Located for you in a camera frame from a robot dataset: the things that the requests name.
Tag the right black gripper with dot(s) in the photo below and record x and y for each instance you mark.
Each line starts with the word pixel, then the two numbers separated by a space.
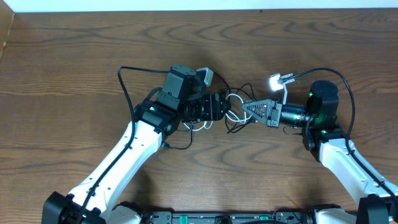
pixel 274 112

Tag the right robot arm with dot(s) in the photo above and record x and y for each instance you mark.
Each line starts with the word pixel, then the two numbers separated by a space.
pixel 324 138

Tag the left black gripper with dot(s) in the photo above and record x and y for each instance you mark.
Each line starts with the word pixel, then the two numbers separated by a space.
pixel 218 106

